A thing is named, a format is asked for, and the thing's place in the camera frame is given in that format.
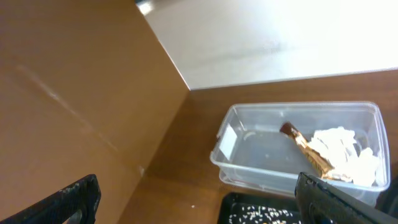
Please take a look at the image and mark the white tissue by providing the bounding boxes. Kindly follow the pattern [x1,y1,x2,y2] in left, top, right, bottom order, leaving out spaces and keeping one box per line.
[308,126,379,187]

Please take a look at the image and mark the brown cardboard panel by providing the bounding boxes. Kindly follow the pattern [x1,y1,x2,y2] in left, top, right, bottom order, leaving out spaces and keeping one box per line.
[1,0,188,223]

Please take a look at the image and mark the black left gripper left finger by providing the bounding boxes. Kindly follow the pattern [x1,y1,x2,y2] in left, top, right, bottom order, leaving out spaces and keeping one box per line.
[1,174,101,224]

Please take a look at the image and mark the black rectangular tray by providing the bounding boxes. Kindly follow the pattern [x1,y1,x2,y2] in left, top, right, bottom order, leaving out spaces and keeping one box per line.
[218,192,303,224]

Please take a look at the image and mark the food scraps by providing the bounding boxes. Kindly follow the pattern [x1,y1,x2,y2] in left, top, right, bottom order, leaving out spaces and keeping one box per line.
[226,205,302,224]

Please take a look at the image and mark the black round tray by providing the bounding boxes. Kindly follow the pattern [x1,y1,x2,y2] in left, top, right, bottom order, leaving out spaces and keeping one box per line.
[376,177,398,218]

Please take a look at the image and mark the gold coffee sachet wrapper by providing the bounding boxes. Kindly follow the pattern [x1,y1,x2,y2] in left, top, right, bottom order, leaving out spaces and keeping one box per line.
[279,122,334,179]

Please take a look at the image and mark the clear plastic waste bin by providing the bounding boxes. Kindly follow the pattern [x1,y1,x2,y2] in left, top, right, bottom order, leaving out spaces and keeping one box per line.
[210,101,391,207]

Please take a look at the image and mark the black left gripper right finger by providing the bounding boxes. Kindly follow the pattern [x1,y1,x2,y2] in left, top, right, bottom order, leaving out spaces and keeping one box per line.
[295,172,397,224]

